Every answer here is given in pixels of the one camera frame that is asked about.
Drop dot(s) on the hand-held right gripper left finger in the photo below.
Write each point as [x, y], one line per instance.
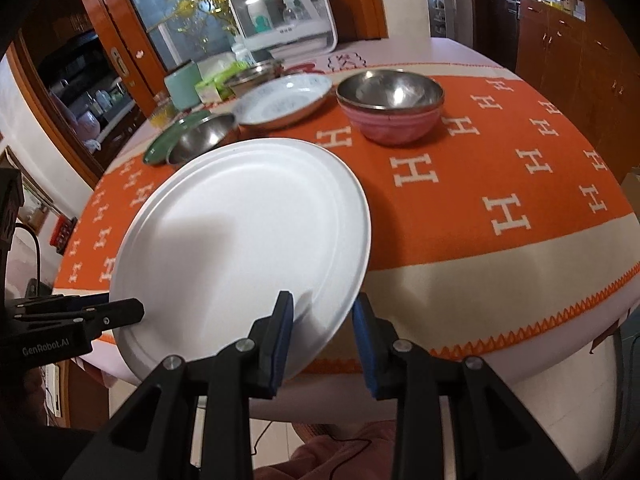
[282, 340]

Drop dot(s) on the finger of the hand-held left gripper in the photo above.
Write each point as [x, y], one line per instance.
[60, 304]
[120, 312]

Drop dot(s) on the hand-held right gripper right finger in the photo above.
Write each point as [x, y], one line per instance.
[362, 350]

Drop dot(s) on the large white plate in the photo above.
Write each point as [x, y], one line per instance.
[225, 240]

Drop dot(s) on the green plate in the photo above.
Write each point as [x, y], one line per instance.
[160, 147]

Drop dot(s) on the small steel bowl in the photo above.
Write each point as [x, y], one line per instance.
[205, 132]

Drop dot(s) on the pink-sided steel bowl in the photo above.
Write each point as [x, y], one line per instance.
[390, 125]

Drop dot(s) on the red box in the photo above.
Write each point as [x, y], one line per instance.
[62, 235]

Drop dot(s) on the orange patterned blanket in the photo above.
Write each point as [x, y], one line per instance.
[450, 220]

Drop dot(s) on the lilac pitcher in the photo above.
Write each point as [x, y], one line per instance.
[86, 125]

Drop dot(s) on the glass jar with yellow contents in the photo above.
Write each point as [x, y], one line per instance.
[161, 117]

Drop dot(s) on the mint green canister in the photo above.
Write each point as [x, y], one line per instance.
[182, 87]

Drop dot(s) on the white floral plate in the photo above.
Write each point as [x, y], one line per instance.
[280, 102]

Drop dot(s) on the green tissue pack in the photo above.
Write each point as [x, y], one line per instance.
[210, 87]

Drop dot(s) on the small clear bottle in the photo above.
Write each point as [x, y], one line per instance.
[242, 52]

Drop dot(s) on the wooden glass sliding door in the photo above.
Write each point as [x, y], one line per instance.
[100, 10]

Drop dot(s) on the white clear storage box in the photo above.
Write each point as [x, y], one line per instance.
[300, 35]

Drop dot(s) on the white bottle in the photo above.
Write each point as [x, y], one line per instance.
[256, 12]

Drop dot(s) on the wooden cabinet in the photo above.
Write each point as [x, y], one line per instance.
[565, 60]

